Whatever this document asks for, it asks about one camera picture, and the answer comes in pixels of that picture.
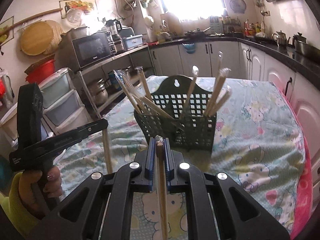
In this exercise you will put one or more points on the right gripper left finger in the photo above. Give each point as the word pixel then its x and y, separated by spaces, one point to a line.
pixel 135 177

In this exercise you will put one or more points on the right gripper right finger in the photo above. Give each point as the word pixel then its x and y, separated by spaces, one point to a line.
pixel 183 177

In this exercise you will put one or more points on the wooden chopstick pair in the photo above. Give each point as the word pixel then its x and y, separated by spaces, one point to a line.
pixel 107 154

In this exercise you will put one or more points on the yellow sleeve forearm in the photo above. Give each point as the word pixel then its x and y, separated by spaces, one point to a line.
pixel 12 205

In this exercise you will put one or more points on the left hand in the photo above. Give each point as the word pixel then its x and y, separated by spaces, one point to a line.
pixel 52 188

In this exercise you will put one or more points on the plastic drawer unit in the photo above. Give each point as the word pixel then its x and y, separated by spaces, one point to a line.
pixel 63 110

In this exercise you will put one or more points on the green plastic utensil basket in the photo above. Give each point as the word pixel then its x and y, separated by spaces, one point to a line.
pixel 187 127

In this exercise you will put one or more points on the red plastic basin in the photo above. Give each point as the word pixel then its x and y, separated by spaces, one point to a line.
pixel 41 73

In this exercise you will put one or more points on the chopstick in basket left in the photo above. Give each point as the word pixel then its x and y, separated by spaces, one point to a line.
pixel 142 103

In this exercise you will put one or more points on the chopstick in basket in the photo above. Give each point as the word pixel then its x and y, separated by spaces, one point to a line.
pixel 142 103
pixel 222 74

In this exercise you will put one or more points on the cartoon print tablecloth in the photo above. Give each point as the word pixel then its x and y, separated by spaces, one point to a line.
pixel 258 142

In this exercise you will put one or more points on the chopstick in basket right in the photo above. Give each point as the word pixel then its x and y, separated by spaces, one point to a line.
pixel 222 74

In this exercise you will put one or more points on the steel pot on shelf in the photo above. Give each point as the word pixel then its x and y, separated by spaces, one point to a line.
pixel 98 91

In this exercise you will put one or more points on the blue canister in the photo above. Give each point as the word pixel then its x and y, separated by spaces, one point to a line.
pixel 114 81

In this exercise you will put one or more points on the black microwave oven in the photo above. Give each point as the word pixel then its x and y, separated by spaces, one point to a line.
pixel 82 52

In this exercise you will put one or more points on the round woven tray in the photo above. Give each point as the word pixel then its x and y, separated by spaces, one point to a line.
pixel 42 37

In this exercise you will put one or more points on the blender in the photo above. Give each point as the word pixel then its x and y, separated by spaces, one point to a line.
pixel 114 27

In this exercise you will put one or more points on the metal kettle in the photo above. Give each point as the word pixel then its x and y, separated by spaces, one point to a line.
pixel 280 38

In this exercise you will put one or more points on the black pot on stove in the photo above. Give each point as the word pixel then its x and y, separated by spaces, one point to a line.
pixel 301 46

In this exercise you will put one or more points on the wall fan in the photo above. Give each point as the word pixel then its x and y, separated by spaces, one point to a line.
pixel 238 6

